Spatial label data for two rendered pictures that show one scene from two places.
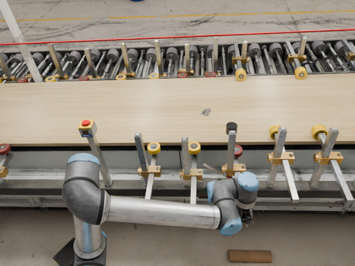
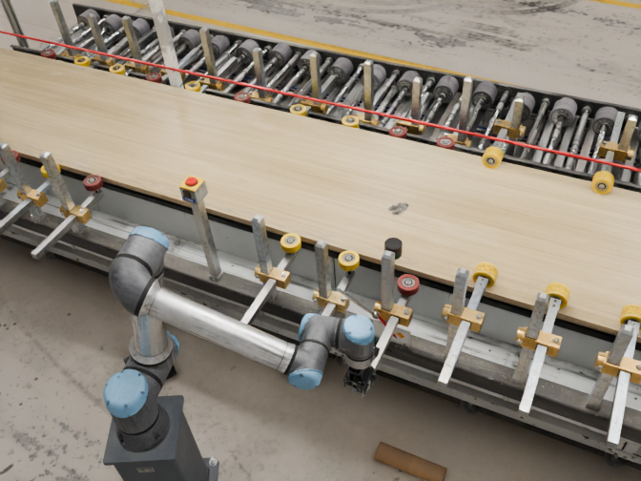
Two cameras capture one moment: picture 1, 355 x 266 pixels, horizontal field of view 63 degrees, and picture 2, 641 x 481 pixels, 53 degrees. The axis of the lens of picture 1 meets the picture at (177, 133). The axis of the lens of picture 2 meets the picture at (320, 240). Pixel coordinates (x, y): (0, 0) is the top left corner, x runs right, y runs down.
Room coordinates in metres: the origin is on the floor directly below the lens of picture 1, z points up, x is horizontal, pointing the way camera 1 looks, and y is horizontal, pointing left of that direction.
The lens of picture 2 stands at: (-0.34, -0.61, 2.72)
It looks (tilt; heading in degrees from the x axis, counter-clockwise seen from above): 46 degrees down; 22
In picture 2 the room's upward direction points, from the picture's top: 5 degrees counter-clockwise
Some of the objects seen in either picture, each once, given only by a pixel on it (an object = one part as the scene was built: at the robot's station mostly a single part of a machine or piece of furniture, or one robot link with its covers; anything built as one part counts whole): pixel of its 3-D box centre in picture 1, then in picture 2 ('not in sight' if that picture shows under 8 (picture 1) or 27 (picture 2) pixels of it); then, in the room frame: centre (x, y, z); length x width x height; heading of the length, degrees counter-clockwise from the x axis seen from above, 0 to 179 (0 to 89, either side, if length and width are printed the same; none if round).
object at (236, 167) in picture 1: (233, 169); (393, 311); (1.08, -0.31, 0.85); 0.13 x 0.06 x 0.05; 83
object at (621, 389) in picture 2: not in sight; (624, 375); (0.95, -1.06, 0.95); 0.50 x 0.04 x 0.04; 173
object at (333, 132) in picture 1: (322, 160); (529, 342); (1.02, -0.78, 0.93); 0.03 x 0.03 x 0.48; 83
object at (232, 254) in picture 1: (249, 255); (410, 463); (0.92, -0.43, 0.04); 0.30 x 0.08 x 0.08; 83
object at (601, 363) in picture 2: not in sight; (619, 365); (0.98, -1.05, 0.95); 0.13 x 0.06 x 0.05; 83
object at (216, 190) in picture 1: (222, 192); (320, 332); (0.73, -0.16, 1.14); 0.12 x 0.12 x 0.09; 4
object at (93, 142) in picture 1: (100, 160); (206, 239); (1.18, 0.47, 0.93); 0.05 x 0.05 x 0.45; 83
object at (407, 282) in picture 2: (235, 154); (407, 291); (1.19, -0.34, 0.85); 0.08 x 0.08 x 0.11
